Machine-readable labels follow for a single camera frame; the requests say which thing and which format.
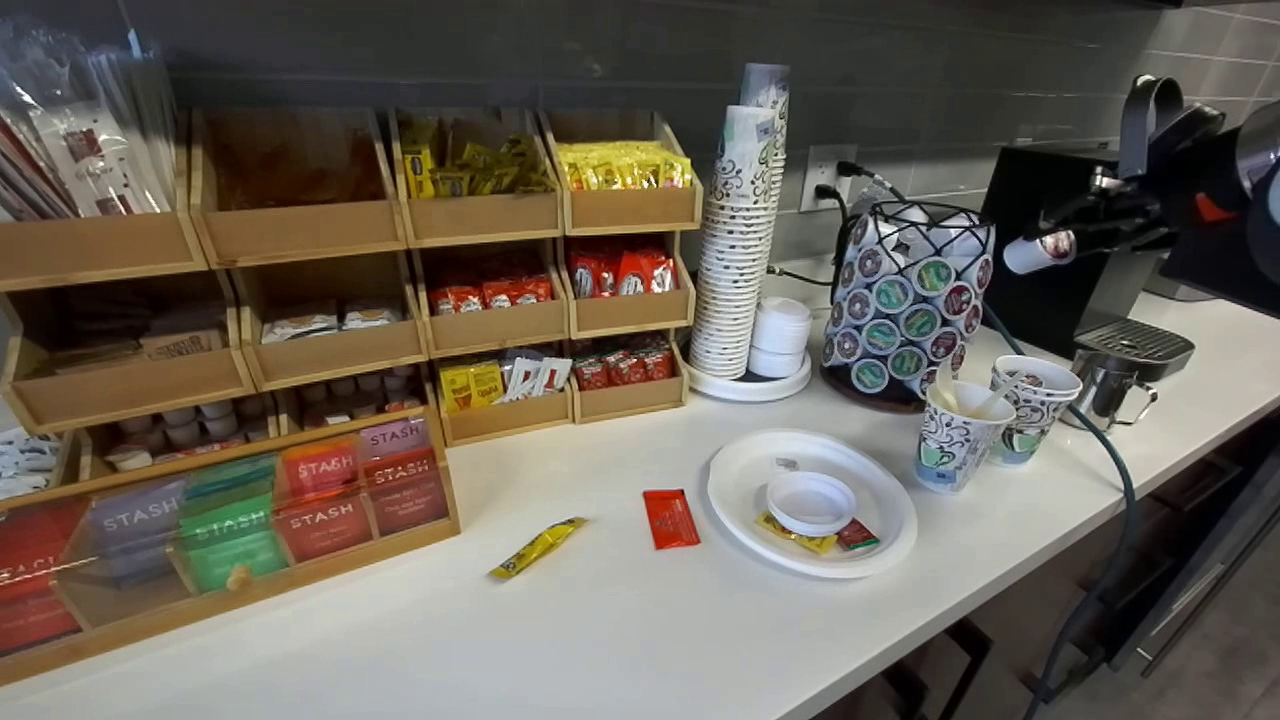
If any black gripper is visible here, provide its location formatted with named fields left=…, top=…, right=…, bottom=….
left=1054, top=125, right=1265, bottom=301

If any red lid coffee capsule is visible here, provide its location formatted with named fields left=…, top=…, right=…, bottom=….
left=999, top=227, right=1079, bottom=279

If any black Keurig coffee machine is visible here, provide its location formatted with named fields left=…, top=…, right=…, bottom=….
left=976, top=73, right=1232, bottom=431

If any patterned paper coffee cup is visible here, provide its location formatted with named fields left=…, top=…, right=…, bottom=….
left=911, top=380, right=1022, bottom=497
left=989, top=354, right=1089, bottom=469

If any white disposable plate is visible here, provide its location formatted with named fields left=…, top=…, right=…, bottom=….
left=701, top=426, right=922, bottom=586
left=686, top=354, right=818, bottom=410

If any small stainless steel pitcher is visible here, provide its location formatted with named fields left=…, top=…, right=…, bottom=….
left=1079, top=362, right=1168, bottom=431

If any stack of white lids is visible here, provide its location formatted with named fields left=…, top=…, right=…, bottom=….
left=744, top=292, right=818, bottom=386

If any stack of patterned paper cups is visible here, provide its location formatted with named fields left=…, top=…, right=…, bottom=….
left=686, top=97, right=791, bottom=386
left=735, top=57, right=797, bottom=112

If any red sauce packet green end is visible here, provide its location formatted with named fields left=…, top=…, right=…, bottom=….
left=832, top=516, right=888, bottom=556

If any yellow sauce packet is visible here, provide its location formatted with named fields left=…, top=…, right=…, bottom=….
left=756, top=513, right=843, bottom=559

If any black metal stand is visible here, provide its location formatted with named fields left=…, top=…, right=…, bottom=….
left=872, top=612, right=995, bottom=720

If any pile of large red packets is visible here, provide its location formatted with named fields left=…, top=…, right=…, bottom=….
left=570, top=242, right=679, bottom=301

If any pile of small red packets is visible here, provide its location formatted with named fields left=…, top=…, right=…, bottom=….
left=573, top=337, right=679, bottom=391

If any plain red sauce packet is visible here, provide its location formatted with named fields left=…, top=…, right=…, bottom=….
left=642, top=485, right=706, bottom=553

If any pile of white packets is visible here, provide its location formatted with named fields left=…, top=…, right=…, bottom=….
left=257, top=301, right=406, bottom=344
left=495, top=350, right=577, bottom=404

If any pile of orange-red packets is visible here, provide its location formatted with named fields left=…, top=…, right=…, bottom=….
left=430, top=269, right=559, bottom=318

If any pile of yellow-green tea packets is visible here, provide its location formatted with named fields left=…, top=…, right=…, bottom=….
left=395, top=116, right=558, bottom=203

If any yellow stick packet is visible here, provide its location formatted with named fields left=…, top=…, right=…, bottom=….
left=483, top=513, right=593, bottom=586

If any pile of small yellow packets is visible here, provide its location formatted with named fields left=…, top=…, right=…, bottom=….
left=438, top=355, right=510, bottom=416

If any maroon Stash tea box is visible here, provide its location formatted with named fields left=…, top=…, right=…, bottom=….
left=355, top=416, right=452, bottom=539

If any group of dark creamer cups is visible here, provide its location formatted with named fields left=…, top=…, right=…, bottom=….
left=283, top=368, right=426, bottom=426

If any wooden condiment organizer shelf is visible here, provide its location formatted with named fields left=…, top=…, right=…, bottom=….
left=0, top=101, right=707, bottom=504

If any orange-red Stash tea box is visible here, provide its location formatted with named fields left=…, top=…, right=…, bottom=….
left=273, top=436, right=375, bottom=565

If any wooden tea box clear lid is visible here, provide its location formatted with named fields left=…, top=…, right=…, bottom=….
left=0, top=404, right=465, bottom=688

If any green Stash tea box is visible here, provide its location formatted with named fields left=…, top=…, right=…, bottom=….
left=177, top=458, right=292, bottom=598

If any group of light creamer cups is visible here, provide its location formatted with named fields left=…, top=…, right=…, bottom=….
left=98, top=395, right=278, bottom=471

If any pile of brown packets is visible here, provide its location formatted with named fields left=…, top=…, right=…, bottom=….
left=55, top=298, right=233, bottom=364

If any clear bag of stirrers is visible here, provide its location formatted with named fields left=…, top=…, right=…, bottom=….
left=0, top=18, right=184, bottom=225

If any grey Stash tea box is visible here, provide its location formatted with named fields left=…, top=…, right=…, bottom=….
left=72, top=475, right=193, bottom=625

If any pile of white sachets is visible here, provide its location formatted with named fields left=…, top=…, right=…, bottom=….
left=0, top=426, right=72, bottom=501

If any red Stash tea box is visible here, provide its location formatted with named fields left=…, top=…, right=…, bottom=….
left=0, top=497, right=87, bottom=655

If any black wire coffee capsule rack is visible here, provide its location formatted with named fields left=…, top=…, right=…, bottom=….
left=819, top=198, right=999, bottom=416

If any grey-green power cable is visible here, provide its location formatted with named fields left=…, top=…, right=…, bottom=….
left=980, top=309, right=1139, bottom=720

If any black power cord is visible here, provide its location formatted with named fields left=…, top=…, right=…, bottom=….
left=812, top=155, right=936, bottom=292

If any white wall outlet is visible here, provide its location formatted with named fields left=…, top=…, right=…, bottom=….
left=799, top=142, right=862, bottom=218

